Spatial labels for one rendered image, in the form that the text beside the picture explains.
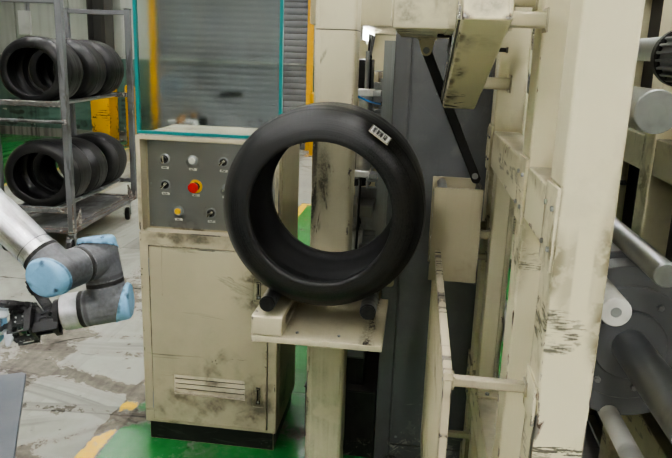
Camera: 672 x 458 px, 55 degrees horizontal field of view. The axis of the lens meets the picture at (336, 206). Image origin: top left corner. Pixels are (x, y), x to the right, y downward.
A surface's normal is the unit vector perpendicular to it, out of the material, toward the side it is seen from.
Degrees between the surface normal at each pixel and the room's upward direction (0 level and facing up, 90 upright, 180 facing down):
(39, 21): 90
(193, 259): 90
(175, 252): 90
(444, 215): 90
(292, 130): 80
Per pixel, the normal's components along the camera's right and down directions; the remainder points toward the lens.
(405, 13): -0.13, 0.22
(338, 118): 0.06, -0.55
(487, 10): -0.11, -0.09
